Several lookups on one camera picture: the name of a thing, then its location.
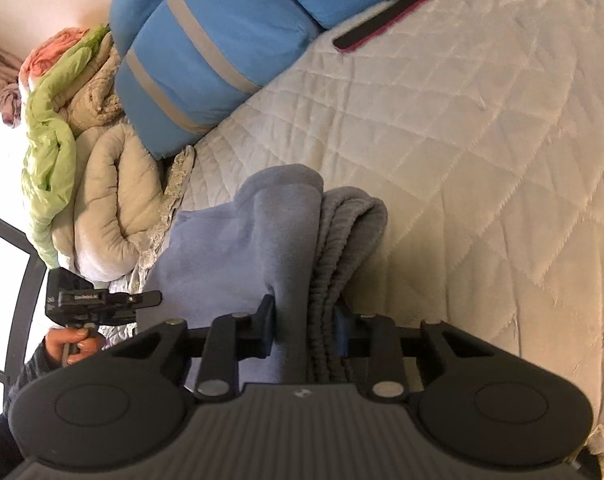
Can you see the light green cloth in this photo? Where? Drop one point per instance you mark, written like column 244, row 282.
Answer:
column 52, row 150

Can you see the black window frame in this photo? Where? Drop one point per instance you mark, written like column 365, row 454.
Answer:
column 24, row 300

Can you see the beige quilted comforter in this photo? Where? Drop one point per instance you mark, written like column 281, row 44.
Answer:
column 112, row 195

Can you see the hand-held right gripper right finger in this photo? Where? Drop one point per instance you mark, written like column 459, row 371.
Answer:
column 342, row 332

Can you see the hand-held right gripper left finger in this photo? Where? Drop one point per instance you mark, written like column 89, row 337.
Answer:
column 265, row 325

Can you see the person's left forearm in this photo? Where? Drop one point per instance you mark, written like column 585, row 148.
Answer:
column 32, row 372

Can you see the person's left hand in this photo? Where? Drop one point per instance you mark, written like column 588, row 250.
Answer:
column 52, row 345

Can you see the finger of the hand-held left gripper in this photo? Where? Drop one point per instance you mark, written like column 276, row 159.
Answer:
column 127, row 299

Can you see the mauve cloth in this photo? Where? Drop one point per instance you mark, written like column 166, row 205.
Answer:
column 2, row 85

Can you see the grey quilted lace-trimmed bedspread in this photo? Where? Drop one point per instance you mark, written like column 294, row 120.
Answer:
column 457, row 160

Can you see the beige knitted blanket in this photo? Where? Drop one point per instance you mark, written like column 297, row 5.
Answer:
column 97, row 90

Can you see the blue-grey fleece pants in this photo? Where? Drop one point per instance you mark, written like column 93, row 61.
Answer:
column 222, row 250

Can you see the orange cloth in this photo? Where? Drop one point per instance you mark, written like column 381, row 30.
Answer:
column 47, row 57

